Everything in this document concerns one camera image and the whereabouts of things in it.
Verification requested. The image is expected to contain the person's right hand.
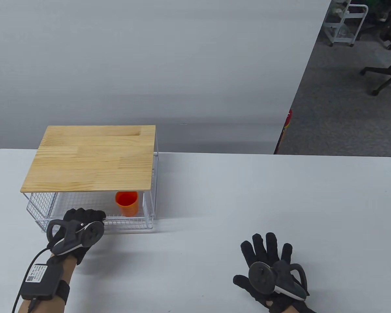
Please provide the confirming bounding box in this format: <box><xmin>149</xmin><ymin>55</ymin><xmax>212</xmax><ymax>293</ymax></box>
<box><xmin>233</xmin><ymin>232</ymin><xmax>317</xmax><ymax>313</ymax></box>

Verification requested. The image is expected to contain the person's left hand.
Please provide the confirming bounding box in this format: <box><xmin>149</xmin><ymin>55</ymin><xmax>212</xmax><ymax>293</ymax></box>
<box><xmin>47</xmin><ymin>208</ymin><xmax>106</xmax><ymax>265</ymax></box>

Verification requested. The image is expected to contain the white mesh sliding drawer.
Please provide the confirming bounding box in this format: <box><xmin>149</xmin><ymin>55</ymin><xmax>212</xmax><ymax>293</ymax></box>
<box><xmin>26</xmin><ymin>192</ymin><xmax>155</xmax><ymax>232</ymax></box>

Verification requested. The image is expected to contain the orange plastic cup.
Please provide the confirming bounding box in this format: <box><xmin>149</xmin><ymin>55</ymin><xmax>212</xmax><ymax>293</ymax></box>
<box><xmin>115</xmin><ymin>191</ymin><xmax>139</xmax><ymax>217</ymax></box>

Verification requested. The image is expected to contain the person's left forearm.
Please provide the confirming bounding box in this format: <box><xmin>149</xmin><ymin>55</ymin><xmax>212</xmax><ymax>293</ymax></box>
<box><xmin>13</xmin><ymin>254</ymin><xmax>77</xmax><ymax>313</ymax></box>

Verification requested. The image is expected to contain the dark grey hand controller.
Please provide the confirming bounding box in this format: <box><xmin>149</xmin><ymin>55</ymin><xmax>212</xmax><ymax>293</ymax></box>
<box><xmin>249</xmin><ymin>260</ymin><xmax>309</xmax><ymax>301</ymax></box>
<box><xmin>46</xmin><ymin>219</ymin><xmax>105</xmax><ymax>256</ymax></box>

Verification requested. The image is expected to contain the black office chair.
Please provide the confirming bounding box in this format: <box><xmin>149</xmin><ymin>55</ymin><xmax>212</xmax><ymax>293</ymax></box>
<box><xmin>355</xmin><ymin>0</ymin><xmax>391</xmax><ymax>50</ymax></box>
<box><xmin>360</xmin><ymin>61</ymin><xmax>391</xmax><ymax>96</ymax></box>

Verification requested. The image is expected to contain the white utility cart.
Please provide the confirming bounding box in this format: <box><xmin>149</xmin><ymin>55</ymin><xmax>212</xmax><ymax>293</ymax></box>
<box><xmin>324</xmin><ymin>0</ymin><xmax>369</xmax><ymax>47</ymax></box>

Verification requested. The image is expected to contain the white frame with wooden top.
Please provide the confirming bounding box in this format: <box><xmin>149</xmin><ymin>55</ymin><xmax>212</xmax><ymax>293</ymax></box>
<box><xmin>20</xmin><ymin>126</ymin><xmax>159</xmax><ymax>232</ymax></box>

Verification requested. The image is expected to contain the black cable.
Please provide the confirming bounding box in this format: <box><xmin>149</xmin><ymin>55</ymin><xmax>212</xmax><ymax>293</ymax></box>
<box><xmin>12</xmin><ymin>248</ymin><xmax>51</xmax><ymax>313</ymax></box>

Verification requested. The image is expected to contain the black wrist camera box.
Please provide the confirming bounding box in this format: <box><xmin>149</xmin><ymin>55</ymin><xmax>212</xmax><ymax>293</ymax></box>
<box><xmin>21</xmin><ymin>263</ymin><xmax>65</xmax><ymax>301</ymax></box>

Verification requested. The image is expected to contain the black wrist strap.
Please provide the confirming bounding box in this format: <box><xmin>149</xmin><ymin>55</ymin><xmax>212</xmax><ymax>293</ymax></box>
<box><xmin>54</xmin><ymin>280</ymin><xmax>70</xmax><ymax>306</ymax></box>

